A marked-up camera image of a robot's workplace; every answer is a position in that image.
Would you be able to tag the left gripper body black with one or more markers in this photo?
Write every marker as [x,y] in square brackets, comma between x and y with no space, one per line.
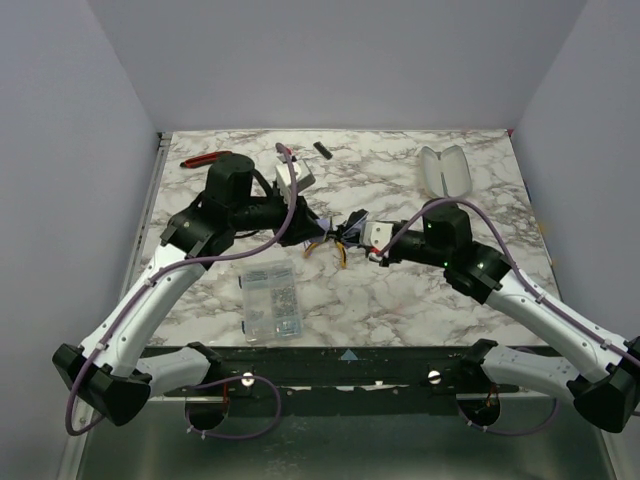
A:
[302,220]

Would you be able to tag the lilac umbrella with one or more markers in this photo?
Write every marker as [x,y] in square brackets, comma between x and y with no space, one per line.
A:
[346,233]

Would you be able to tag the beige umbrella case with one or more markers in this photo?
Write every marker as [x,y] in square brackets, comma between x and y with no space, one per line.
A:
[445,173]

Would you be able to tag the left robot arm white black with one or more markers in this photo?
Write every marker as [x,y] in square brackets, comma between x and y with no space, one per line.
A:
[224,222]

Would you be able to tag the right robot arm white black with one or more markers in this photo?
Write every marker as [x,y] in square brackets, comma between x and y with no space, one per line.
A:
[595,370]

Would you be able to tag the yellow black needle-nose pliers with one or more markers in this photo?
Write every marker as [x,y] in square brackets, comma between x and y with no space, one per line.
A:
[338,249]

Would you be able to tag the small black bar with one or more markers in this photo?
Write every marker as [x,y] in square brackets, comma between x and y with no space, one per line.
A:
[323,150]

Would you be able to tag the red black utility knife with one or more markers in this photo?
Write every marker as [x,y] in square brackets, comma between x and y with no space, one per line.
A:
[203,160]

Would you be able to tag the clear plastic screw box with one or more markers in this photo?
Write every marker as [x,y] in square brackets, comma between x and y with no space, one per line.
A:
[270,303]

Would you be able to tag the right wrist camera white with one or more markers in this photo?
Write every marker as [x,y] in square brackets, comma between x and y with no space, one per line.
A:
[376,235]

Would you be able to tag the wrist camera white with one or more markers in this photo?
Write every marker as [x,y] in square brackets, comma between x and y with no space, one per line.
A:
[303,177]
[376,235]

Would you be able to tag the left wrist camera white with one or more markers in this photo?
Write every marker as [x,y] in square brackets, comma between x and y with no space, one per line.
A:
[303,177]

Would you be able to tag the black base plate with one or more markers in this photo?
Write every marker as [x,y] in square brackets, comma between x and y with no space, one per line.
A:
[342,381]

